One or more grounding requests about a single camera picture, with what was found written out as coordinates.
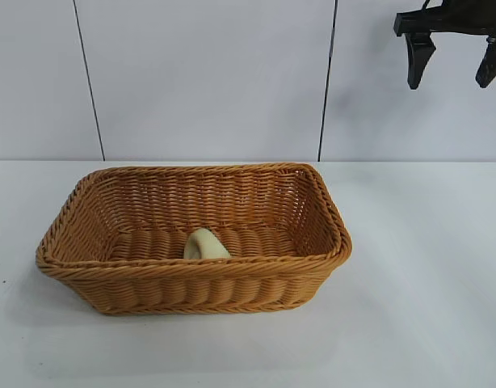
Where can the pale yellow egg yolk pastry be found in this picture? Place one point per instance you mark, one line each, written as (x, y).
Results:
(207, 246)

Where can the woven tan wicker basket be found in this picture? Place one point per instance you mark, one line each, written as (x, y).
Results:
(191, 291)

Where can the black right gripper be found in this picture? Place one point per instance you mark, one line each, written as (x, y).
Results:
(458, 18)

